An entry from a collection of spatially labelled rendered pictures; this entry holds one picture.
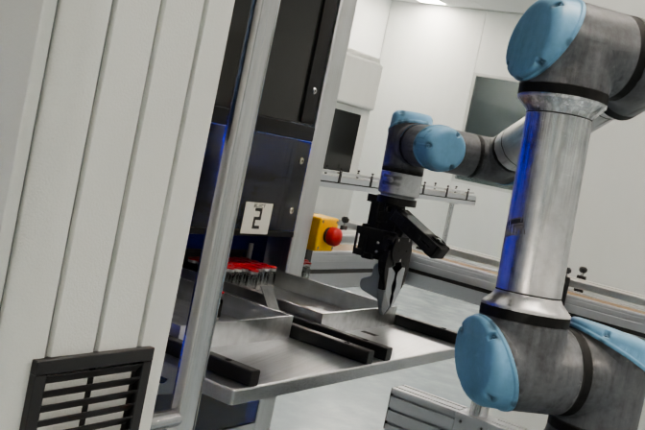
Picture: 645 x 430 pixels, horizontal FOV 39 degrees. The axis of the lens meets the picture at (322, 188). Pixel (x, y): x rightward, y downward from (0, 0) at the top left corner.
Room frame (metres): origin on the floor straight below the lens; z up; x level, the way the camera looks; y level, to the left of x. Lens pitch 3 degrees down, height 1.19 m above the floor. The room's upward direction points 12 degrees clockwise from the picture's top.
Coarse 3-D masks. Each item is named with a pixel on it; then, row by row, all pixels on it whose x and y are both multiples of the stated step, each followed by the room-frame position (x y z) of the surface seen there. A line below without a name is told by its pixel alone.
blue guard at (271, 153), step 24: (216, 144) 1.59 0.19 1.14; (264, 144) 1.71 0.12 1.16; (288, 144) 1.77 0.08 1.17; (216, 168) 1.60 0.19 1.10; (264, 168) 1.72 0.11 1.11; (288, 168) 1.78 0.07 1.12; (264, 192) 1.73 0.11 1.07; (288, 192) 1.80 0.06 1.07; (192, 216) 1.57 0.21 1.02; (240, 216) 1.68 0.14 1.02; (288, 216) 1.81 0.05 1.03
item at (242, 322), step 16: (192, 288) 1.51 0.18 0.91; (176, 304) 1.47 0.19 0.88; (224, 304) 1.48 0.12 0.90; (240, 304) 1.46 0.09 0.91; (256, 304) 1.44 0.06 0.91; (176, 320) 1.36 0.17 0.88; (224, 320) 1.43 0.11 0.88; (240, 320) 1.30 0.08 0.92; (256, 320) 1.33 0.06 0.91; (272, 320) 1.36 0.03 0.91; (288, 320) 1.40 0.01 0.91; (176, 336) 1.19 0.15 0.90; (224, 336) 1.27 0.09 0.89; (240, 336) 1.30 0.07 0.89; (256, 336) 1.34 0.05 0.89; (272, 336) 1.37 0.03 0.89; (288, 336) 1.41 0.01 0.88
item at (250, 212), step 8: (248, 208) 1.70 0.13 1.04; (264, 208) 1.74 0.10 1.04; (272, 208) 1.76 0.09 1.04; (248, 216) 1.70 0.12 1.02; (256, 216) 1.72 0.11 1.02; (264, 216) 1.74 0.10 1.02; (248, 224) 1.70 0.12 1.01; (256, 224) 1.73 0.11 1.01; (264, 224) 1.75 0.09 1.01; (240, 232) 1.69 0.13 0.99; (248, 232) 1.71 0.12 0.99; (256, 232) 1.73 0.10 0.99; (264, 232) 1.75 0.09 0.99
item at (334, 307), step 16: (192, 272) 1.62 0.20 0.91; (224, 288) 1.58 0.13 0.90; (240, 288) 1.57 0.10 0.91; (288, 288) 1.82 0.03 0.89; (304, 288) 1.80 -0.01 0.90; (320, 288) 1.78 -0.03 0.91; (336, 288) 1.76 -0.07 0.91; (288, 304) 1.51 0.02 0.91; (304, 304) 1.70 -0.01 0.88; (320, 304) 1.73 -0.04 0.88; (336, 304) 1.76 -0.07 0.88; (352, 304) 1.74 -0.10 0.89; (368, 304) 1.72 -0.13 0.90; (320, 320) 1.48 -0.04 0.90; (336, 320) 1.51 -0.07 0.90; (352, 320) 1.56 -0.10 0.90; (368, 320) 1.61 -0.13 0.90; (384, 320) 1.66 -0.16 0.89
